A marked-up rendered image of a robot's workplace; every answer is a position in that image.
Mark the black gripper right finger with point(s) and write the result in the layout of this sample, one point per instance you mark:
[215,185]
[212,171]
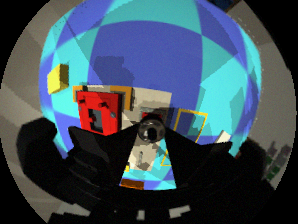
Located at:
[187,157]

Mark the yellow block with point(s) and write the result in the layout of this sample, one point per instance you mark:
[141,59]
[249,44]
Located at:
[58,79]

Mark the yellow rectangular outline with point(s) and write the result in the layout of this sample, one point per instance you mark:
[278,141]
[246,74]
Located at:
[178,117]

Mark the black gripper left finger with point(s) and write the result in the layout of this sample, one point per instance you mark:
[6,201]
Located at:
[114,149]

